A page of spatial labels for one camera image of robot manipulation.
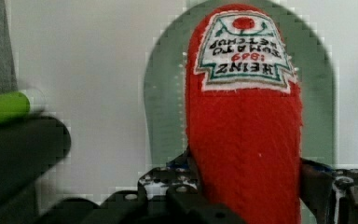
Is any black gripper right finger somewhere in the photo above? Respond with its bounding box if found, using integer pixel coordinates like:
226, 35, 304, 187
300, 159, 358, 224

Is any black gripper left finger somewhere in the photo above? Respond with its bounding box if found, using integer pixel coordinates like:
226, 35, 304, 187
137, 148, 205, 224

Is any red plush ketchup bottle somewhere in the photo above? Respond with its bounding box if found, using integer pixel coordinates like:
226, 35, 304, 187
186, 4, 302, 224

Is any green perforated strainer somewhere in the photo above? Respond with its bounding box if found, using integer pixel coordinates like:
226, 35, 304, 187
144, 0, 336, 166

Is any black cylindrical object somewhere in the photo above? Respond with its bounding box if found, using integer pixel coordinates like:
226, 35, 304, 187
0, 117, 71, 224

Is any green spatula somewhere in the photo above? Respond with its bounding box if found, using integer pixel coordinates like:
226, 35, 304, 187
0, 91, 31, 124

